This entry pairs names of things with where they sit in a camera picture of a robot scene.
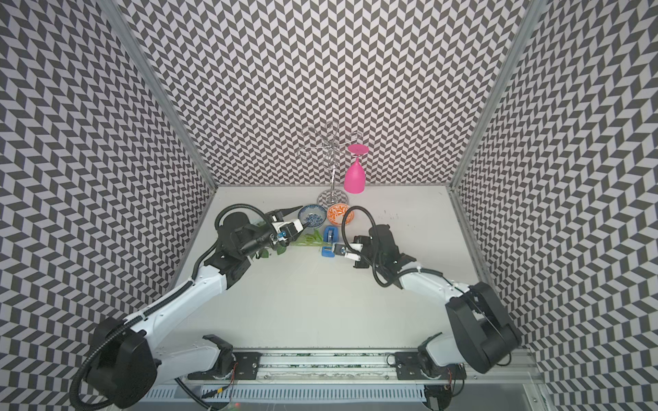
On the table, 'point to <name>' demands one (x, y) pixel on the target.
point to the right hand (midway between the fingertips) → (347, 245)
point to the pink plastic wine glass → (355, 178)
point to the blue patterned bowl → (313, 214)
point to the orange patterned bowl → (335, 214)
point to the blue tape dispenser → (331, 235)
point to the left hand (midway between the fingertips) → (303, 212)
